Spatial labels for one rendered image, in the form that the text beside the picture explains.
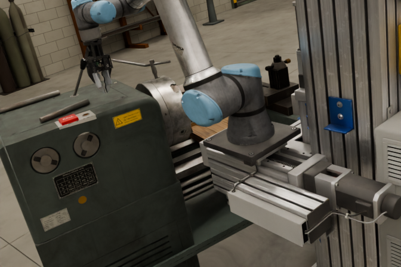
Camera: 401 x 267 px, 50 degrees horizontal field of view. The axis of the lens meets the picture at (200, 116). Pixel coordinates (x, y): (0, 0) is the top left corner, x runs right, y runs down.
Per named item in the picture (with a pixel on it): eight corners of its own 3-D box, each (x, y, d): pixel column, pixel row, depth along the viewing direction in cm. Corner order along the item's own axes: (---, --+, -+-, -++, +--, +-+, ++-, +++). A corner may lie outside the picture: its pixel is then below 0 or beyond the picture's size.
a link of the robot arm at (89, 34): (76, 30, 161) (96, 24, 164) (79, 42, 162) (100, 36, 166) (81, 31, 154) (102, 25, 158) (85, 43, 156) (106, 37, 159)
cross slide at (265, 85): (289, 116, 206) (287, 107, 204) (237, 98, 242) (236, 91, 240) (317, 104, 213) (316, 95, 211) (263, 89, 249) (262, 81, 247)
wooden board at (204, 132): (218, 153, 196) (216, 146, 195) (182, 132, 227) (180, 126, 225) (270, 131, 209) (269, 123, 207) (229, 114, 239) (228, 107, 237)
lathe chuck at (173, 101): (179, 153, 187) (161, 83, 179) (153, 140, 215) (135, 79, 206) (197, 146, 191) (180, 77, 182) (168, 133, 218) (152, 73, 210)
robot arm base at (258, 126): (284, 129, 136) (280, 100, 132) (251, 149, 128) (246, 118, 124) (250, 121, 147) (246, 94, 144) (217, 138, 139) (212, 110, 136)
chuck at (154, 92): (172, 156, 186) (153, 86, 177) (146, 142, 213) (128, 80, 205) (179, 153, 187) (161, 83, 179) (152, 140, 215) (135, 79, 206)
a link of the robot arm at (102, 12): (122, -5, 149) (105, -3, 157) (94, 2, 142) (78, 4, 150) (127, 18, 152) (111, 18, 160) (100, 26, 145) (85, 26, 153)
